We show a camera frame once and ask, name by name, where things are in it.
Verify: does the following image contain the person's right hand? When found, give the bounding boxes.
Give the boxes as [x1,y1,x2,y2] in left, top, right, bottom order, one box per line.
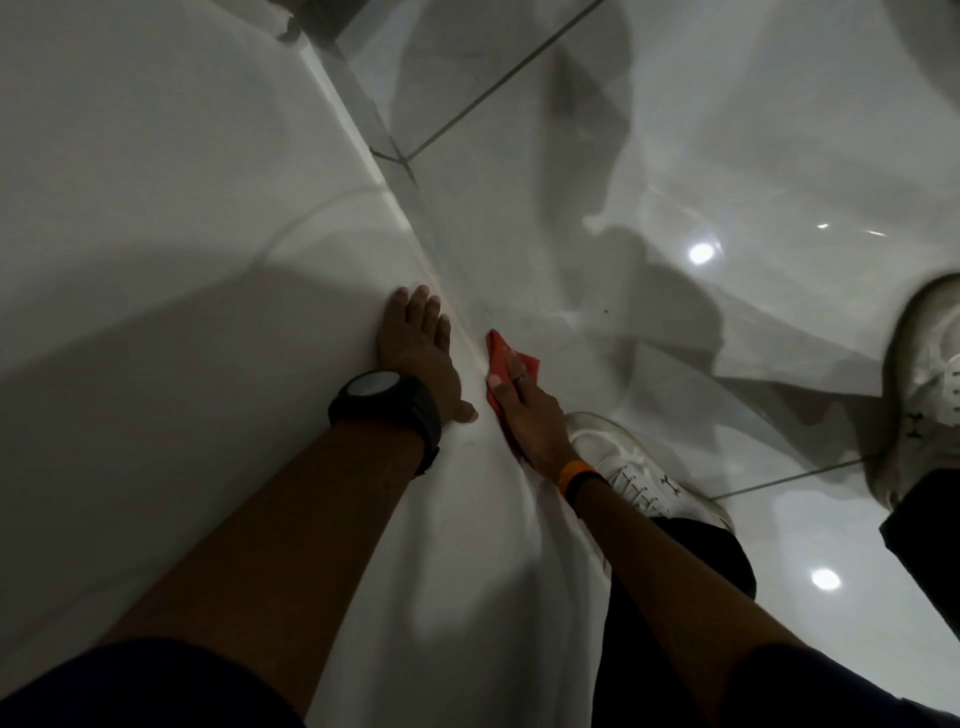
[486,349,580,489]

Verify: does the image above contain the person's left hand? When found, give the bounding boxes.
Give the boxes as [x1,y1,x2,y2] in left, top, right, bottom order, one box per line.
[375,284,480,426]

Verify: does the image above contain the red cleaning cloth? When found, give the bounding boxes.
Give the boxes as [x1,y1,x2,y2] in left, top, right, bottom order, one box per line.
[484,327,542,418]

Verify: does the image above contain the person's left forearm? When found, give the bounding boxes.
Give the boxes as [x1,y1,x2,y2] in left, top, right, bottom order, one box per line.
[101,420,440,717]

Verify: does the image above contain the person's right forearm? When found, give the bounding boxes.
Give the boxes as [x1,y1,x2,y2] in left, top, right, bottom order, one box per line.
[573,477,810,726]

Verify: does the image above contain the black wristwatch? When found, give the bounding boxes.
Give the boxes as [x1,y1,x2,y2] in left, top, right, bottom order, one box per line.
[327,369,444,478]

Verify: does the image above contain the orange and black wristband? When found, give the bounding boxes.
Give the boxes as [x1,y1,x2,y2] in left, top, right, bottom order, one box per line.
[558,460,612,513]

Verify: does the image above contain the white sneaker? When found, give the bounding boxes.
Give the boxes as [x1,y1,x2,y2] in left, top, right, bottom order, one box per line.
[562,410,737,535]
[864,271,960,513]

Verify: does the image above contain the black trousers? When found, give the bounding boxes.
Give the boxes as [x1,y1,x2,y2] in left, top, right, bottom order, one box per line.
[596,468,960,728]

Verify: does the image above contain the dark shirt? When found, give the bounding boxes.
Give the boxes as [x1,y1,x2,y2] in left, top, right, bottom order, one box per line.
[0,636,960,728]

